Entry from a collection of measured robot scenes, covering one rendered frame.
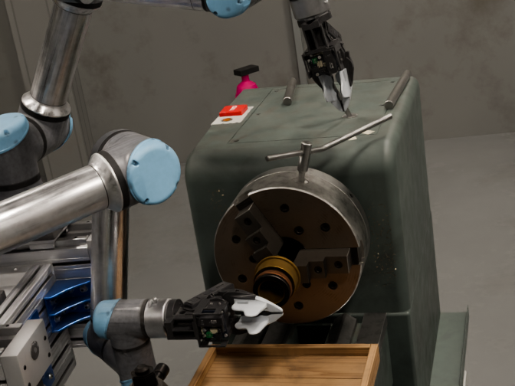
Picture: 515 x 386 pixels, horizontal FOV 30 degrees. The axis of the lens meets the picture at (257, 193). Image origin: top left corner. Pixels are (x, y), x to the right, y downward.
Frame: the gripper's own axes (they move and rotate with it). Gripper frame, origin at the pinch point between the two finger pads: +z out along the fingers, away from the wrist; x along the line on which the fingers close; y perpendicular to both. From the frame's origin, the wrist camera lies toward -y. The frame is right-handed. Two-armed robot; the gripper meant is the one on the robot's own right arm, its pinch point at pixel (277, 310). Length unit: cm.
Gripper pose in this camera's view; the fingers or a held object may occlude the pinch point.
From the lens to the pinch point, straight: 179.5
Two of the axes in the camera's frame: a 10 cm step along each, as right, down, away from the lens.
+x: -1.6, -9.2, -3.5
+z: 9.6, -0.5, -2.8
